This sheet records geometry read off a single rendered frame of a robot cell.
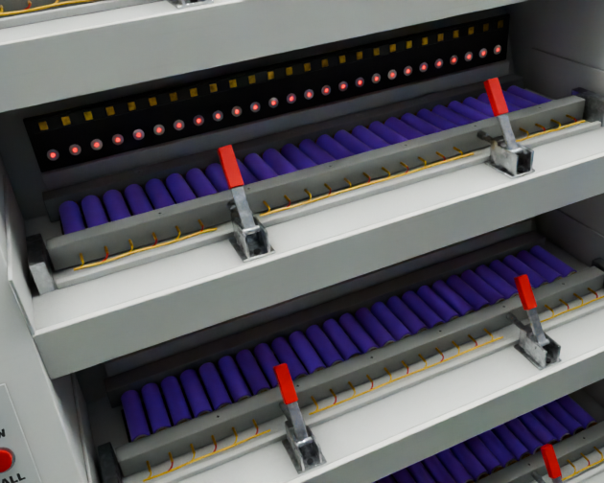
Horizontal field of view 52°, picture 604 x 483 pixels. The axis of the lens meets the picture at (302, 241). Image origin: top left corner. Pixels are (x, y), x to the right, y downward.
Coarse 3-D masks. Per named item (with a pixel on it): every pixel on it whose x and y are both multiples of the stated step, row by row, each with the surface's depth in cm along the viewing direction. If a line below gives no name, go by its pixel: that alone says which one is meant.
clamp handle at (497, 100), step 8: (488, 80) 59; (496, 80) 59; (488, 88) 59; (496, 88) 59; (488, 96) 59; (496, 96) 59; (496, 104) 59; (504, 104) 59; (496, 112) 59; (504, 112) 59; (504, 120) 59; (504, 128) 59; (504, 136) 59; (512, 136) 59; (512, 144) 59
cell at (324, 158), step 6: (300, 144) 65; (306, 144) 65; (312, 144) 64; (306, 150) 64; (312, 150) 63; (318, 150) 63; (324, 150) 63; (312, 156) 63; (318, 156) 62; (324, 156) 62; (330, 156) 61; (318, 162) 62; (324, 162) 61
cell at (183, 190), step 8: (168, 176) 61; (176, 176) 61; (168, 184) 61; (176, 184) 59; (184, 184) 59; (176, 192) 58; (184, 192) 58; (192, 192) 58; (176, 200) 58; (184, 200) 57
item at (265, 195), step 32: (576, 96) 68; (480, 128) 63; (512, 128) 65; (544, 128) 65; (352, 160) 59; (384, 160) 60; (416, 160) 62; (448, 160) 61; (224, 192) 56; (256, 192) 56; (288, 192) 57; (320, 192) 59; (128, 224) 53; (160, 224) 54; (192, 224) 55; (64, 256) 51; (96, 256) 53
